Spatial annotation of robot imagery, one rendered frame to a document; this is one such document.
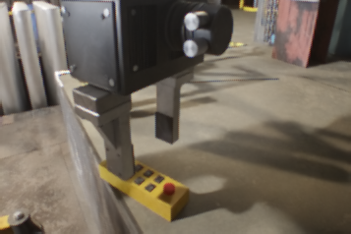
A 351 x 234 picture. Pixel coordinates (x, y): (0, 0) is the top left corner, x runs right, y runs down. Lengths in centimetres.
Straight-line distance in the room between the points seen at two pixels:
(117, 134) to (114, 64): 14
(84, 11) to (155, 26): 10
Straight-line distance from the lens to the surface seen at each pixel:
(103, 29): 32
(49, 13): 281
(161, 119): 55
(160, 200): 58
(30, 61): 286
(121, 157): 44
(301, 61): 193
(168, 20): 35
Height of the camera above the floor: 118
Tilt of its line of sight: 23 degrees down
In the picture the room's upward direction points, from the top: 1 degrees clockwise
